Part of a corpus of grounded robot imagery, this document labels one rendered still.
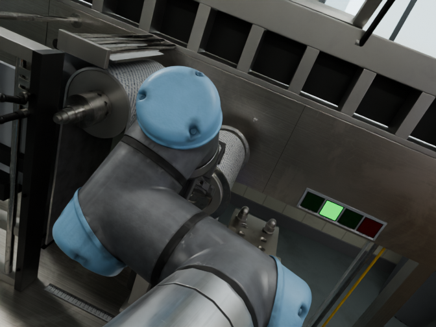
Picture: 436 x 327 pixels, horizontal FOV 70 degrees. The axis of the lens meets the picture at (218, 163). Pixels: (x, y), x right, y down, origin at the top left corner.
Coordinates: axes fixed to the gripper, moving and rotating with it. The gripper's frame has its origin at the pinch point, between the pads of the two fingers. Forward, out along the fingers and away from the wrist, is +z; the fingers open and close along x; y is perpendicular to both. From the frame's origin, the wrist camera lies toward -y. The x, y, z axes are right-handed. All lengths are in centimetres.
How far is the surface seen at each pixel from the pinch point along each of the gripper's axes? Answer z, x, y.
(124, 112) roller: -1.0, 18.9, 8.7
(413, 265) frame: 56, -78, 16
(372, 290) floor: 217, -147, 15
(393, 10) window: 118, -57, 187
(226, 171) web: 5.1, -4.5, 7.6
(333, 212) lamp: 33, -37, 16
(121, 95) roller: -3.0, 20.3, 11.0
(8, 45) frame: -16.7, 33.2, 6.5
